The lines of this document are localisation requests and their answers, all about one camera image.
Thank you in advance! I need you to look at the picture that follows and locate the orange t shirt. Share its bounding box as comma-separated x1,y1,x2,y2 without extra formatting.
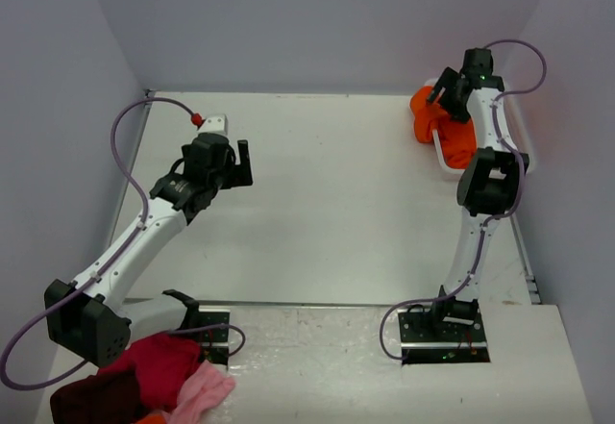
409,86,477,169

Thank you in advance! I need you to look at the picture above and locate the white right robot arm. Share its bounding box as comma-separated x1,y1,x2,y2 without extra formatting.
426,47,529,340

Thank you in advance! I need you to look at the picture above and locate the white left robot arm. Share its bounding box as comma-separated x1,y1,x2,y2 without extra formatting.
44,132,254,367

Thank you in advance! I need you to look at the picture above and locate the white plastic basket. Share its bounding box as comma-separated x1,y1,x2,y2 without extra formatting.
409,79,536,179

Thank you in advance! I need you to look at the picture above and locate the crimson red t shirt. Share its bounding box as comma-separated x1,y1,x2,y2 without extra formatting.
97,334,201,412

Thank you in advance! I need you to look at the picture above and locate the pink t shirt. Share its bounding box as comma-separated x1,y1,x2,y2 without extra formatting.
166,362,236,424

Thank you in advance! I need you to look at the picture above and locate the dark maroon t shirt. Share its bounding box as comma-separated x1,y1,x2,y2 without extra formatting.
50,372,149,424

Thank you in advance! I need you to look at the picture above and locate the orange red cloth piece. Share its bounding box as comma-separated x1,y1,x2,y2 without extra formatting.
136,411,167,424

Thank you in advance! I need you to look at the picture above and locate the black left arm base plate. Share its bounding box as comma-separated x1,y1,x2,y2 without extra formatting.
187,309,230,366

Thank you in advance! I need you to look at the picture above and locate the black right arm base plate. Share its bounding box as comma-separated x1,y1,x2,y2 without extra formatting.
398,305,490,365

